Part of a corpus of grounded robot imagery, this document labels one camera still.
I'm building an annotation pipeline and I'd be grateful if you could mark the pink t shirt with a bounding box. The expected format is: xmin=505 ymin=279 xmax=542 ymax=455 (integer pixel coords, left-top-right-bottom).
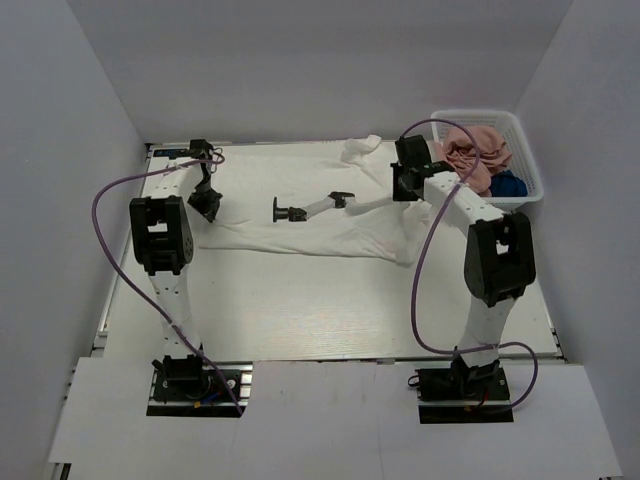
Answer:
xmin=435 ymin=125 xmax=512 ymax=197

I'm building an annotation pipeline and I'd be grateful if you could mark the white t shirt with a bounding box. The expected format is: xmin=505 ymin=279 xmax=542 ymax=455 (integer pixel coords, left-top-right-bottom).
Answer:
xmin=192 ymin=135 xmax=430 ymax=265

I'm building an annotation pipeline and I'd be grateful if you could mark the blue t shirt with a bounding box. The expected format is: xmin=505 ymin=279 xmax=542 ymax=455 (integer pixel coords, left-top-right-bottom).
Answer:
xmin=489 ymin=170 xmax=528 ymax=198

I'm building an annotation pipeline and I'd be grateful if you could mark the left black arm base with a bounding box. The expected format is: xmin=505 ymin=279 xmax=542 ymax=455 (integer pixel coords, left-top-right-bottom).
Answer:
xmin=146 ymin=355 xmax=253 ymax=419

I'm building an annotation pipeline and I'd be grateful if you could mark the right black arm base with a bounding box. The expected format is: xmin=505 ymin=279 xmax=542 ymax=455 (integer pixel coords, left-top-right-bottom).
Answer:
xmin=407 ymin=367 xmax=514 ymax=425

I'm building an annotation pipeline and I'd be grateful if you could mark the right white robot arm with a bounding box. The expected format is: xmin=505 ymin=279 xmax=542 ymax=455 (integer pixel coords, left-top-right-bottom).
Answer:
xmin=391 ymin=135 xmax=536 ymax=385

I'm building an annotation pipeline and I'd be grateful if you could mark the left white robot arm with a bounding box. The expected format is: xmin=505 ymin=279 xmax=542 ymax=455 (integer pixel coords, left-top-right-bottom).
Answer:
xmin=129 ymin=139 xmax=222 ymax=388

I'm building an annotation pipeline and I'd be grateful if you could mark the white plastic basket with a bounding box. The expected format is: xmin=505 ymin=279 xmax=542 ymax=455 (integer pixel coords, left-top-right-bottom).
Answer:
xmin=431 ymin=109 xmax=544 ymax=210

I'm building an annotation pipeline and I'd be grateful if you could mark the blue label sticker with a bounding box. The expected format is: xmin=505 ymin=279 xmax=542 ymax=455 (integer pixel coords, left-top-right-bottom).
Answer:
xmin=152 ymin=148 xmax=192 ymax=159

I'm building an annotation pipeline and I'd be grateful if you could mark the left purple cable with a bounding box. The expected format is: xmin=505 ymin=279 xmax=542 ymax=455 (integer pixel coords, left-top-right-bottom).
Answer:
xmin=91 ymin=149 xmax=247 ymax=418

